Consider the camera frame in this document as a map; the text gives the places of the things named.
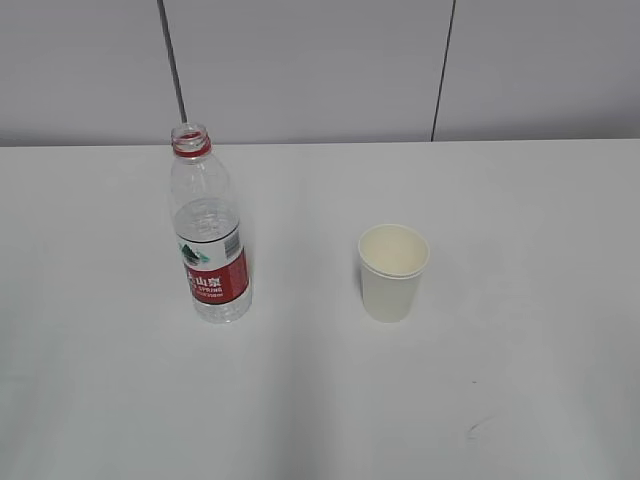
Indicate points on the white paper cup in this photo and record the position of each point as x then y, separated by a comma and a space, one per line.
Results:
392, 260

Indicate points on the clear plastic water bottle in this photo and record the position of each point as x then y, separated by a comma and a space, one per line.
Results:
207, 226

